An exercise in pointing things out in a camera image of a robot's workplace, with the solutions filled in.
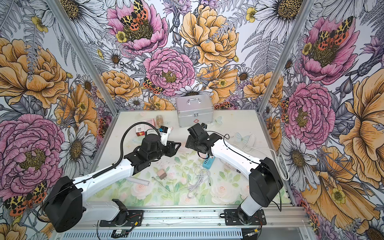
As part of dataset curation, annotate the teal power strip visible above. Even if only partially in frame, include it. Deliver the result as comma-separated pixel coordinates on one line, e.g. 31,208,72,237
202,157,215,170

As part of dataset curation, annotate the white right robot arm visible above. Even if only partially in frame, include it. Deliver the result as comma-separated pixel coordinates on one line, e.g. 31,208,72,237
186,124,283,225

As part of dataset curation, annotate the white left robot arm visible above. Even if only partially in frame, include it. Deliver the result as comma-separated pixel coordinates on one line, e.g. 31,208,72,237
41,127,182,233

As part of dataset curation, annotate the red white medicine box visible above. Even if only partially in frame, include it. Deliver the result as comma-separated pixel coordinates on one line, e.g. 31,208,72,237
135,119,155,137

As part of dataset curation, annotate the silver first aid case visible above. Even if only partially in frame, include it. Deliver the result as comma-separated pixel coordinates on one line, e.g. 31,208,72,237
176,95,214,128

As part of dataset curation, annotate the small amber bottle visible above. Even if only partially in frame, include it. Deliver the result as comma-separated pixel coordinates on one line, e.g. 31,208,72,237
156,115,164,128

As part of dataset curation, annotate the white tube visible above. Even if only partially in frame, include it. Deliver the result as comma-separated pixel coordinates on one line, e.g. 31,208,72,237
126,177,150,186

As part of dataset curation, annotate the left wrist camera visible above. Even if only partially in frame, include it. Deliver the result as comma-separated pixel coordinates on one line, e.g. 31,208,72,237
158,126,172,146

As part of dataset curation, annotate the white coiled usb cable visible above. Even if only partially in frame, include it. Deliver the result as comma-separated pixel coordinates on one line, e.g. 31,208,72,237
151,161,212,199

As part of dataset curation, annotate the white power strip cord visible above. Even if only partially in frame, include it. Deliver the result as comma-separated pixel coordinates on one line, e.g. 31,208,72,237
227,133,290,181

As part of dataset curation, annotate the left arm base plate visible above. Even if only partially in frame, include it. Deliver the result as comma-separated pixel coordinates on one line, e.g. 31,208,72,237
99,210,144,228

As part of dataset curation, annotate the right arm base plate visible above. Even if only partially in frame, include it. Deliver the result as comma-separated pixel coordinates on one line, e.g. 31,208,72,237
219,209,267,226

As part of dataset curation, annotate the aluminium rail frame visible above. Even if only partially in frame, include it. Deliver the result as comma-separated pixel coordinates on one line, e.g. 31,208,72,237
50,205,313,240

